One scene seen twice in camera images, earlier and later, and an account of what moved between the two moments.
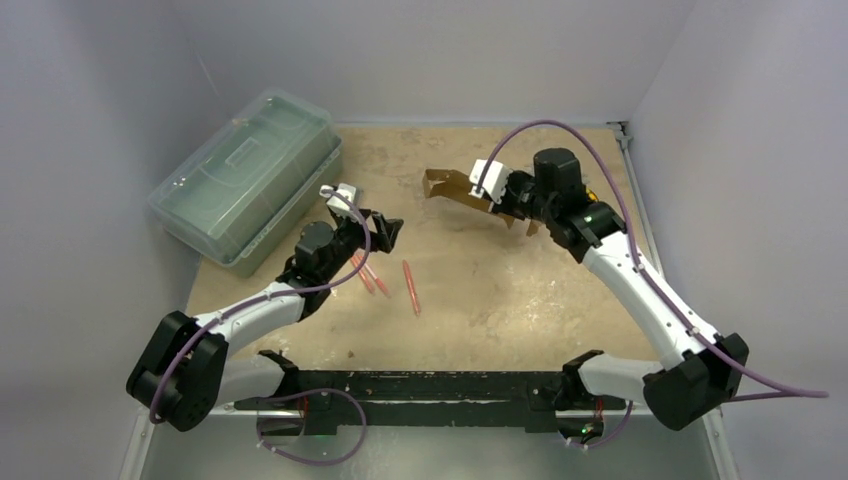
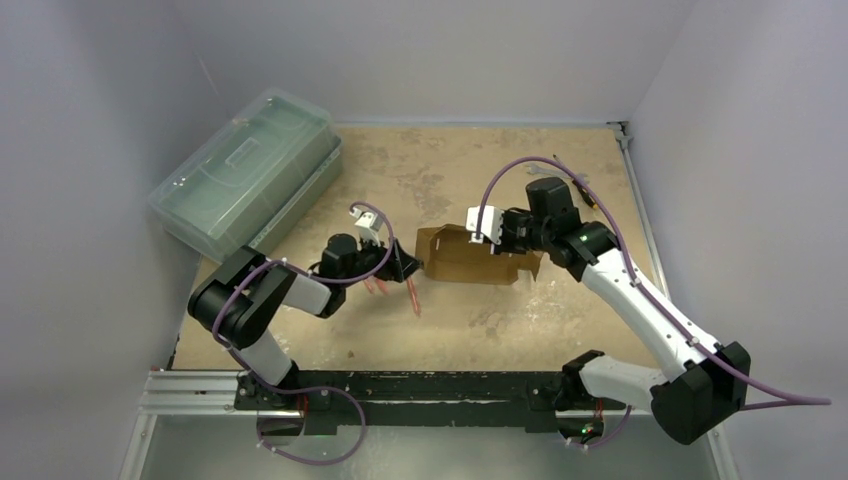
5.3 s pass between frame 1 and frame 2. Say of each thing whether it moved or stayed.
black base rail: stayed
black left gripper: moved
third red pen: stayed
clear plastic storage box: stayed
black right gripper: moved
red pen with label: stayed
